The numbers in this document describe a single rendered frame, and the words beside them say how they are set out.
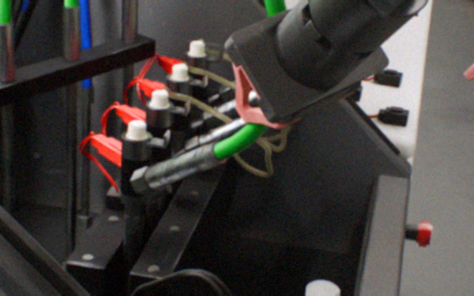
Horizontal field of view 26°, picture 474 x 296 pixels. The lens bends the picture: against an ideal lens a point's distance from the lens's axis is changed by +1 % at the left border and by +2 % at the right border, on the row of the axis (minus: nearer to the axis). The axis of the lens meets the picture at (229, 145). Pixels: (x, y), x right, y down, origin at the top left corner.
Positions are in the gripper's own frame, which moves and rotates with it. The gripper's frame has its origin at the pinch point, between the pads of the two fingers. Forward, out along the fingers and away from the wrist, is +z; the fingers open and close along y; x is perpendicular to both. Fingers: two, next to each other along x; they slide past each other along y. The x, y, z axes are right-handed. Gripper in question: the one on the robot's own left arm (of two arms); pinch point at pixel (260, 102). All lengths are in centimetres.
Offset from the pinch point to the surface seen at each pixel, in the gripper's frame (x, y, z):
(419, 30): -12, -72, 64
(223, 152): 1.6, 2.9, 3.8
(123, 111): -10.9, -3.4, 29.9
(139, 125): -6.4, 0.9, 19.0
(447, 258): 30, -138, 182
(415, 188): 8, -162, 210
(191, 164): 0.9, 4.4, 6.7
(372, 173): 6, -33, 39
